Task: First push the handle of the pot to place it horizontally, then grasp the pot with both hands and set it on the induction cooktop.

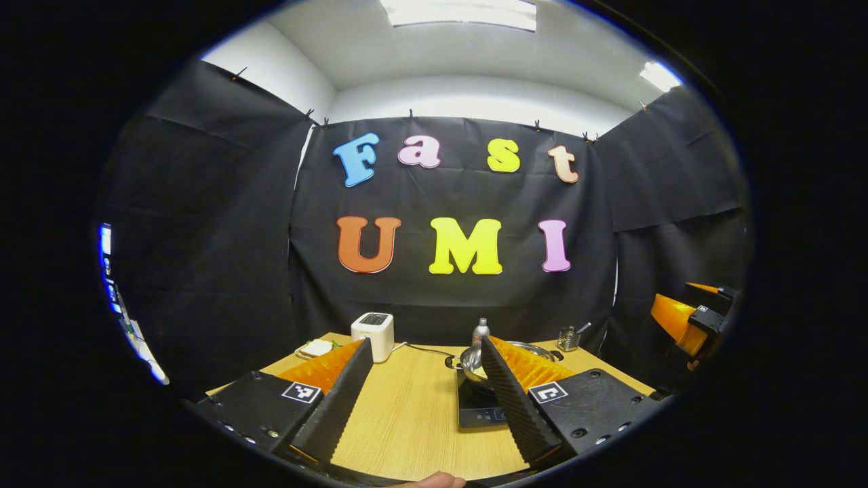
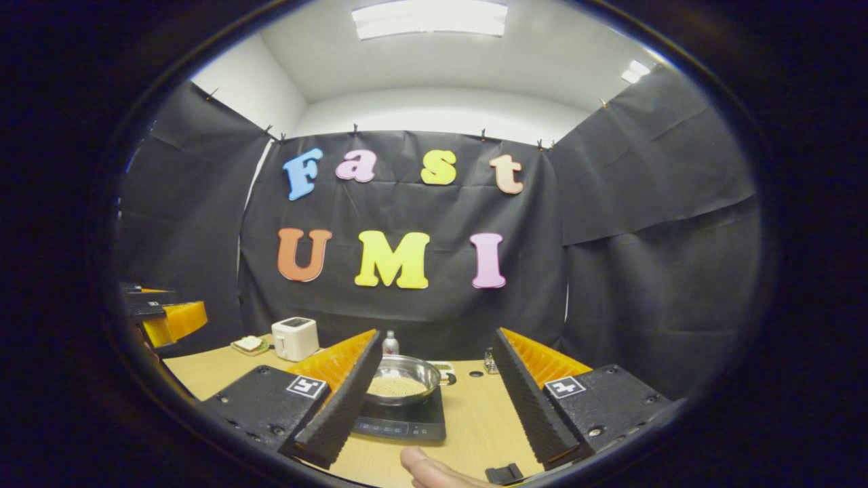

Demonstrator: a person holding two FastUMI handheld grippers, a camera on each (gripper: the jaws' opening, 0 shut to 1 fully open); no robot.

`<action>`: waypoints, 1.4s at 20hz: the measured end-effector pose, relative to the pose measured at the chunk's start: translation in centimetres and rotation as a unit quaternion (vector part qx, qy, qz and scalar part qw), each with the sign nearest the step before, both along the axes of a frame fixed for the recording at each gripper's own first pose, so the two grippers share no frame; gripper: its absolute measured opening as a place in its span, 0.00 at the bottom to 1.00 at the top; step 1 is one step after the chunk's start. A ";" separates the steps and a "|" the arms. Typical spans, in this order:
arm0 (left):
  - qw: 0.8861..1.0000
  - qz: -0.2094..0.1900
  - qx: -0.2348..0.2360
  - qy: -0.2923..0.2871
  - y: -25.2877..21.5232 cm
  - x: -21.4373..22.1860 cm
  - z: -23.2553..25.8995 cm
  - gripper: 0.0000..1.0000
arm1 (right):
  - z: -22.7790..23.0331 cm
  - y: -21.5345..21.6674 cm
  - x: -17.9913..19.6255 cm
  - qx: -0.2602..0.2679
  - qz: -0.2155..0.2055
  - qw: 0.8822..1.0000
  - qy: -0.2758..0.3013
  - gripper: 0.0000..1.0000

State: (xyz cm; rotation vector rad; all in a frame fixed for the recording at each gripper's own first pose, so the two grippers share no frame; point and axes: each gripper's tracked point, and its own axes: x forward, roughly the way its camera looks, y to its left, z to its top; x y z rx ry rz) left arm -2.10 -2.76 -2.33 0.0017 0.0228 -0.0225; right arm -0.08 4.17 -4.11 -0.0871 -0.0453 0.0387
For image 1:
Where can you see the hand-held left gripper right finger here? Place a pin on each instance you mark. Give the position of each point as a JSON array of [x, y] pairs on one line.
[[515, 407]]

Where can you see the sandwich with lettuce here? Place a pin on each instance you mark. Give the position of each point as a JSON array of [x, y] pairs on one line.
[[316, 348]]

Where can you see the white rectangular tray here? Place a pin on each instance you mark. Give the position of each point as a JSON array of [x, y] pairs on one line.
[[298, 355]]

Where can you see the computer monitor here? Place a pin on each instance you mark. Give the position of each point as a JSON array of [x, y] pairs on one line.
[[108, 271]]

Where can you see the row of small cloth clips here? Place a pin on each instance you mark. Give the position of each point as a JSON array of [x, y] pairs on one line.
[[410, 113]]

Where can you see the black induction cooktop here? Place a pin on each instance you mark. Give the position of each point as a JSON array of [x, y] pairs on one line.
[[478, 407]]

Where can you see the large ceiling light panel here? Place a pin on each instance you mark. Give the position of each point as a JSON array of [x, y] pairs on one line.
[[461, 13]]

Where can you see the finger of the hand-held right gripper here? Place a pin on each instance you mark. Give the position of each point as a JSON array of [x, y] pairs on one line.
[[675, 318]]

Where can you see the steel pot with beans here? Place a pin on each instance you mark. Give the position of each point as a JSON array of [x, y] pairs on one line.
[[469, 362]]

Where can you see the silver drink bottle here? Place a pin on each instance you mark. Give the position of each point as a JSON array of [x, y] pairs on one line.
[[481, 332]]

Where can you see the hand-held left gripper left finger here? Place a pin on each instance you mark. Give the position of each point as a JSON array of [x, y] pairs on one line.
[[336, 407]]

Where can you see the white toaster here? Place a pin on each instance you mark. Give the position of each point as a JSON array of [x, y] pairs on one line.
[[373, 337]]

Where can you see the small ceiling light panel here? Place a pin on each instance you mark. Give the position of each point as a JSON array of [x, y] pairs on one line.
[[660, 76]]

